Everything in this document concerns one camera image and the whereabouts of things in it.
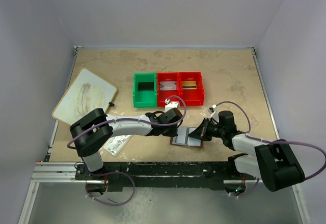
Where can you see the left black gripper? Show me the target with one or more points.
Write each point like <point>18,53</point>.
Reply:
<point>172,130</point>

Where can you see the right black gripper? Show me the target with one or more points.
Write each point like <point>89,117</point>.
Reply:
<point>205,129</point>

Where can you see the brown leather card holder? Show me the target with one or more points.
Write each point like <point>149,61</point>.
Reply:
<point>186,140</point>

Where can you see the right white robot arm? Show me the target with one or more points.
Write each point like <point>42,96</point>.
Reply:
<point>274,163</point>

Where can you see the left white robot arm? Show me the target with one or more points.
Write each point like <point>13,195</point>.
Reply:
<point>92,131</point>

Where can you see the silver card in bin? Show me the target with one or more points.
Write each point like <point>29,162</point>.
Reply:
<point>168,86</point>

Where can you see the black card in bin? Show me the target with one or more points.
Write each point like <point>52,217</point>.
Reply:
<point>146,86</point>

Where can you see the gold card in bin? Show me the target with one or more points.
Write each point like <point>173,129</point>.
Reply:
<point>189,85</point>

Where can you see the green plastic bin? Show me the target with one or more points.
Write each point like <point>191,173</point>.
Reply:
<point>146,98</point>

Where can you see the red right plastic bin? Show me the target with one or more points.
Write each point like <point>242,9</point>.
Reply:
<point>193,97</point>

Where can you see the red plastic bin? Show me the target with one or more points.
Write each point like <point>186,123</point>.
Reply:
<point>163,95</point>
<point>193,97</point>

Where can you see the red middle plastic bin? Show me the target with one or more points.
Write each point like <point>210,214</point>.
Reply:
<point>163,95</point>

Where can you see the clear plastic packet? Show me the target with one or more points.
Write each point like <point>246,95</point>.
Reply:
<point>115,144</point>

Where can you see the white board yellow rim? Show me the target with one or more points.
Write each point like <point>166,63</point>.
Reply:
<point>87,92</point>

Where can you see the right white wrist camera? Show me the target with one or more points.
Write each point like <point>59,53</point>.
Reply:
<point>212,109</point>

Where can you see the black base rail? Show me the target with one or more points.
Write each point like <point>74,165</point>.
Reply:
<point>206,174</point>

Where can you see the aluminium frame rail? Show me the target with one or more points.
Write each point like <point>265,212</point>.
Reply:
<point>54,172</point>

